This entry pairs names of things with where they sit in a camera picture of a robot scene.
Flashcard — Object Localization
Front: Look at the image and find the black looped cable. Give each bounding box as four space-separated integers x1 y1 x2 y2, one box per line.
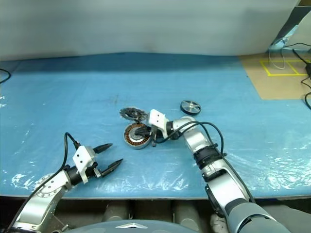
0 68 12 84

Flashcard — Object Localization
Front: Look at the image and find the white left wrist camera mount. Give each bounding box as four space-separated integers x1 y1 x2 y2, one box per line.
72 145 98 184

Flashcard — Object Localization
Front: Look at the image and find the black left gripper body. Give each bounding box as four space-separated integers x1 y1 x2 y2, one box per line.
85 162 103 181

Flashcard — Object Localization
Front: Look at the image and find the blue plastic table cover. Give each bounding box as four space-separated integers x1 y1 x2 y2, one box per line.
0 52 311 201

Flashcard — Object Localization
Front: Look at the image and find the grey robot torso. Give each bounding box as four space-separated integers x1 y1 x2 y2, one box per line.
72 219 182 233

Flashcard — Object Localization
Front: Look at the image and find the black rimmed silver motor disc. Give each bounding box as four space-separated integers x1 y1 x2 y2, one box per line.
179 99 202 115

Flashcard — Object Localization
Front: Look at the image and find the grey slanted frame leg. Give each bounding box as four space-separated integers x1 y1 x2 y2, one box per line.
272 6 311 47

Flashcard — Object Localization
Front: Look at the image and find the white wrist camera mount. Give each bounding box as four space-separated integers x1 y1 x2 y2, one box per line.
148 109 169 139
72 145 98 184

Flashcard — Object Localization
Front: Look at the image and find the grey rounded cylinder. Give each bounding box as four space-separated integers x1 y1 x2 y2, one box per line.
174 203 202 229
104 202 129 221

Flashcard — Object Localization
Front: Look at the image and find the yellow tape marking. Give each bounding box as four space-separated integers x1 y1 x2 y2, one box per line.
259 60 311 76

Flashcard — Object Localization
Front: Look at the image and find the white backdrop sheet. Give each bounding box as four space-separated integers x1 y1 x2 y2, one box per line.
0 0 302 61

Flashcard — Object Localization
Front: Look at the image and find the toothed silver motor disc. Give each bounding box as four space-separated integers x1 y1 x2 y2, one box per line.
119 106 147 125

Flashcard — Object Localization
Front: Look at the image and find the copper wound motor stator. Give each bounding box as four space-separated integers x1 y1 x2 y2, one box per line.
124 124 150 150

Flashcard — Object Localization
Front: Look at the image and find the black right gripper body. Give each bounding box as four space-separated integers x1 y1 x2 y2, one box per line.
145 125 163 147

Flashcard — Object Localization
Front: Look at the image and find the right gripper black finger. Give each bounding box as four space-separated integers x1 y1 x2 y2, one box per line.
132 128 151 138

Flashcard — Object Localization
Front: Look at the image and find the thin white cable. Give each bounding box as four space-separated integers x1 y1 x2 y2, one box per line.
268 42 286 70

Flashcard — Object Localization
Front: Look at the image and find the white sneaker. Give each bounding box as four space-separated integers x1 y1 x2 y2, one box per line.
210 213 228 233

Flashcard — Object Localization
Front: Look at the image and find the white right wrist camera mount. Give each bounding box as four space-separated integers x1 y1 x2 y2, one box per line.
148 109 169 139

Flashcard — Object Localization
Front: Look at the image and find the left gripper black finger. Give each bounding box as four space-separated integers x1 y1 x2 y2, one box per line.
99 158 124 179
94 143 114 154

